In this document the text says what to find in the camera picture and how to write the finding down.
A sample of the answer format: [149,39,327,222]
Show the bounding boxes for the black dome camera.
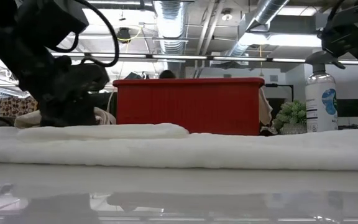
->
[116,27,132,44]

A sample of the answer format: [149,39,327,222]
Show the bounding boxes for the small potted green plant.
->
[273,99,307,135]

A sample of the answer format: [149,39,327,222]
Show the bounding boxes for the white spray bottle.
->
[305,50,347,133]

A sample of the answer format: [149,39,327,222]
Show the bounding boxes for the white lace shirt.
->
[0,123,358,171]

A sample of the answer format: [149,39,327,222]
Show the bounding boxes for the long LED light bar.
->
[51,52,358,65]

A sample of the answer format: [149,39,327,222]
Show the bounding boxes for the small white cloth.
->
[259,88,273,127]

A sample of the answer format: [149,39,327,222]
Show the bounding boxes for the silver ventilation duct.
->
[227,0,291,57]
[152,0,188,72]

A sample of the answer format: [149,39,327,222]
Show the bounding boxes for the red plastic laundry bin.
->
[112,77,265,136]

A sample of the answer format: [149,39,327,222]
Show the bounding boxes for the black background monitor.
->
[337,99,358,118]

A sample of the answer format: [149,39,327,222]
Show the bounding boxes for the brown floral patterned fabric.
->
[0,96,39,118]

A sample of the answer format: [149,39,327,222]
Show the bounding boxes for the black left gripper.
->
[0,27,111,127]

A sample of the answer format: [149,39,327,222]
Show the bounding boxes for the black box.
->
[88,92,117,118]

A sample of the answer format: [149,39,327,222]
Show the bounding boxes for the cream canvas tote bag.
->
[14,107,117,128]

